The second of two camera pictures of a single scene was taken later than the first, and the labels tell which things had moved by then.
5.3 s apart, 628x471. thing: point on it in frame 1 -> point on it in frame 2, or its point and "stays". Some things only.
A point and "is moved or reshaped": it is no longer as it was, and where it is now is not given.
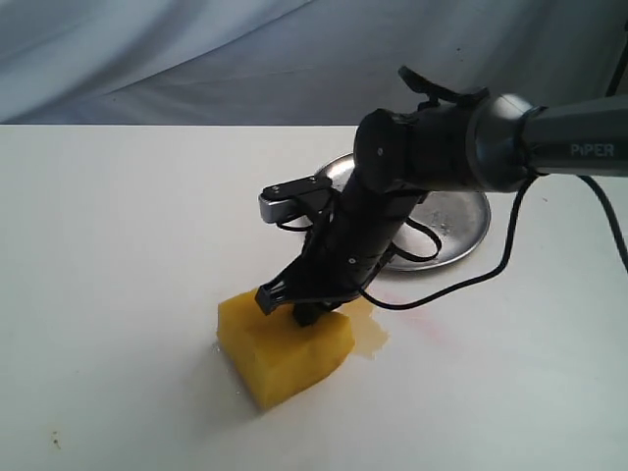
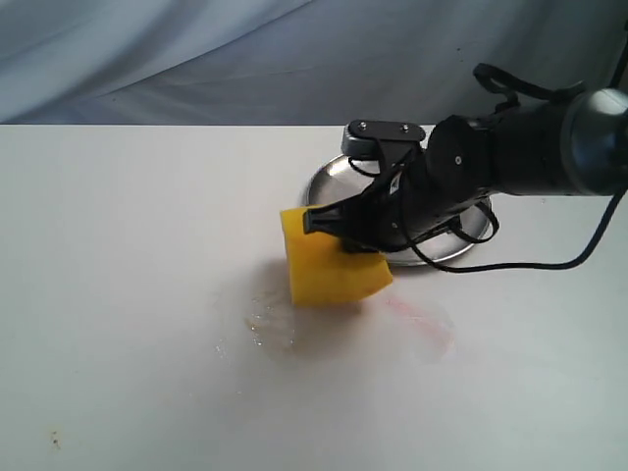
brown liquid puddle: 369,336 -> 267,331
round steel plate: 461,220 stays
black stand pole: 619,73 stays
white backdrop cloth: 289,62 stays
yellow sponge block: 271,355 is moved or reshaped
